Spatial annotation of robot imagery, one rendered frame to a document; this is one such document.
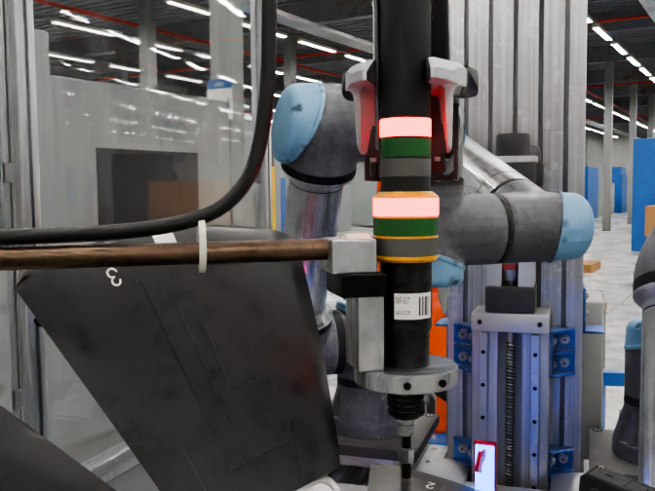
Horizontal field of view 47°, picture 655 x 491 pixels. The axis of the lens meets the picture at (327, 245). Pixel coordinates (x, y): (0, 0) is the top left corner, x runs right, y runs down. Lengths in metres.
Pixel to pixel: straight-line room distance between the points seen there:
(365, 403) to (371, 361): 0.86
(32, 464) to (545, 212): 0.60
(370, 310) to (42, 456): 0.24
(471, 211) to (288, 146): 0.38
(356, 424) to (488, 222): 0.67
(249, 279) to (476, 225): 0.27
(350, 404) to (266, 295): 0.80
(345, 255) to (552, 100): 1.01
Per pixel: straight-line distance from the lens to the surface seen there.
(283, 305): 0.58
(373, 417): 1.35
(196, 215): 0.47
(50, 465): 0.33
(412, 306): 0.49
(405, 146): 0.49
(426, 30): 0.50
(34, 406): 1.27
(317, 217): 1.15
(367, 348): 0.49
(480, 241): 0.77
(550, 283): 1.45
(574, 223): 0.82
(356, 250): 0.48
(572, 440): 1.52
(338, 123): 1.08
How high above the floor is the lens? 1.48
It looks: 4 degrees down
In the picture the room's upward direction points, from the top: 1 degrees counter-clockwise
